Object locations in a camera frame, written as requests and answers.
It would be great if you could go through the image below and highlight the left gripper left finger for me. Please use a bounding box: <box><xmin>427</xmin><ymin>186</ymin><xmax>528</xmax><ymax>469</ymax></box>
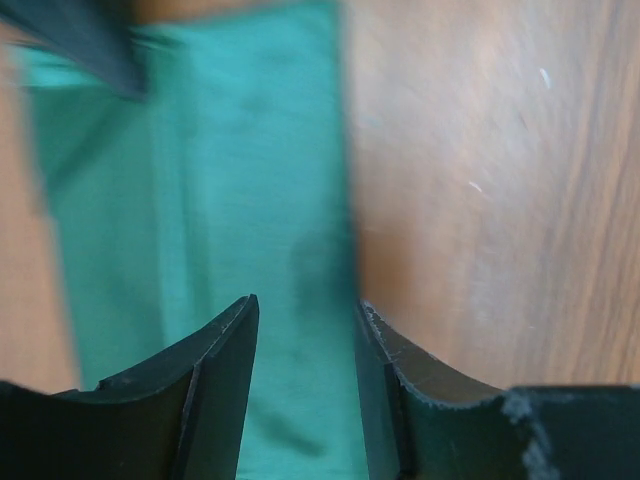
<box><xmin>1</xmin><ymin>295</ymin><xmax>259</xmax><ymax>479</ymax></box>

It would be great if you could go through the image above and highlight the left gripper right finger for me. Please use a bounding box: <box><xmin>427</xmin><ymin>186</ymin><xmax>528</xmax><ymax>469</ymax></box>
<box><xmin>354</xmin><ymin>302</ymin><xmax>639</xmax><ymax>479</ymax></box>

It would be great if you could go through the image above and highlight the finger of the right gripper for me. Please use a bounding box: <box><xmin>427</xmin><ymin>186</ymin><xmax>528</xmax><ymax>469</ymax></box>
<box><xmin>1</xmin><ymin>0</ymin><xmax>148</xmax><ymax>100</ymax></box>

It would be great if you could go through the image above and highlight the dark green cloth napkin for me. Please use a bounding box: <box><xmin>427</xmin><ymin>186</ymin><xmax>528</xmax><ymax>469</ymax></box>
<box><xmin>12</xmin><ymin>1</ymin><xmax>367</xmax><ymax>479</ymax></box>

